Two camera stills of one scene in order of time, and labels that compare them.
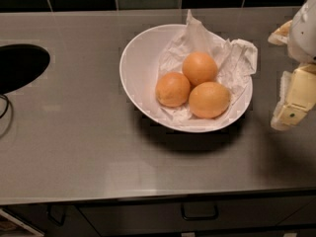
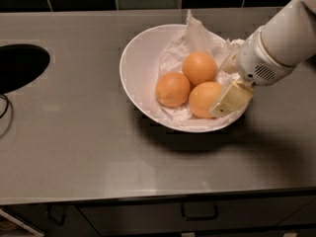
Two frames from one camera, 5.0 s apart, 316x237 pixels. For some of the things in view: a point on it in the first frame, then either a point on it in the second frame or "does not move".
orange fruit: [208, 100] does not move
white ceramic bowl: [139, 72] does not move
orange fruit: [173, 89] does not move
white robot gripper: [303, 37] → [257, 60]
